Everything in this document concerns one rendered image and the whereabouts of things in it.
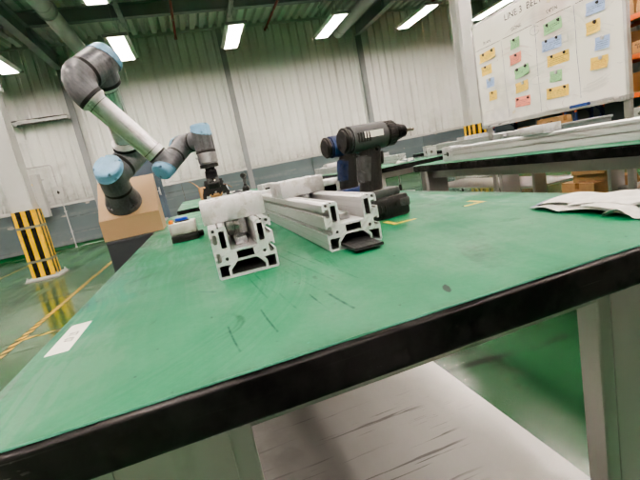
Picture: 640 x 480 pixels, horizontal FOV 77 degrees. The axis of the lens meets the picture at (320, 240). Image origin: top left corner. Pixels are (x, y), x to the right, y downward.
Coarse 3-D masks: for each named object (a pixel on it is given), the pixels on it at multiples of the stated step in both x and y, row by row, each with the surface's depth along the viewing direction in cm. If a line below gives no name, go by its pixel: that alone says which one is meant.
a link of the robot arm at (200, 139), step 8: (192, 128) 151; (200, 128) 150; (208, 128) 152; (192, 136) 152; (200, 136) 151; (208, 136) 152; (192, 144) 153; (200, 144) 151; (208, 144) 152; (200, 152) 152
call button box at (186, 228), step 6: (174, 222) 125; (180, 222) 123; (186, 222) 123; (192, 222) 124; (174, 228) 123; (180, 228) 123; (186, 228) 123; (192, 228) 124; (174, 234) 123; (180, 234) 123; (186, 234) 124; (192, 234) 124; (198, 234) 125; (174, 240) 123; (180, 240) 123; (186, 240) 124
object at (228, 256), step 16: (256, 224) 73; (224, 240) 73; (240, 240) 69; (256, 240) 67; (272, 240) 66; (224, 256) 65; (240, 256) 66; (256, 256) 76; (272, 256) 70; (224, 272) 68; (240, 272) 66
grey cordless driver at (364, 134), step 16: (352, 128) 88; (368, 128) 89; (384, 128) 90; (400, 128) 93; (352, 144) 88; (368, 144) 89; (384, 144) 91; (368, 160) 90; (368, 176) 91; (384, 192) 91; (400, 192) 93; (384, 208) 91; (400, 208) 93
